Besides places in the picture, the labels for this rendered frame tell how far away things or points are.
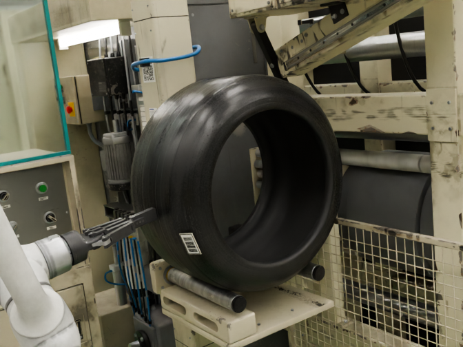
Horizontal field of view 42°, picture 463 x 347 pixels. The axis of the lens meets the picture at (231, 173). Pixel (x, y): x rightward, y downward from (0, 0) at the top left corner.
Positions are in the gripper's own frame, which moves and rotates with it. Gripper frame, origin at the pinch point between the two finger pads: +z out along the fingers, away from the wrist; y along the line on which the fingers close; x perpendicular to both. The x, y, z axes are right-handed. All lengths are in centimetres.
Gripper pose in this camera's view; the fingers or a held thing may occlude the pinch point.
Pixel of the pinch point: (142, 217)
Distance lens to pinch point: 148.3
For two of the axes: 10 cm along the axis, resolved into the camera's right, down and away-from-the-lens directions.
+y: -5.8, -0.9, 8.1
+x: 2.2, 9.4, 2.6
